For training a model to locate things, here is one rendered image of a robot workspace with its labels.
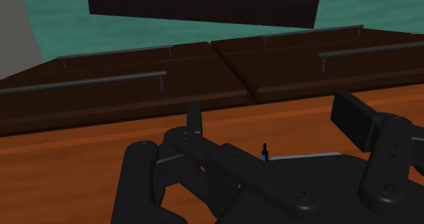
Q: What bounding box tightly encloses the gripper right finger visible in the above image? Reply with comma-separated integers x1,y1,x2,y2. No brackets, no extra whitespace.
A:
330,90,424,215

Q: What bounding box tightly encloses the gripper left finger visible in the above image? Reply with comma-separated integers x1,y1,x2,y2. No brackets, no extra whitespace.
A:
111,100,323,224

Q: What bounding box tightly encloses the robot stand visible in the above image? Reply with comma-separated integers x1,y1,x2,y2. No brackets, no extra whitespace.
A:
86,0,323,30

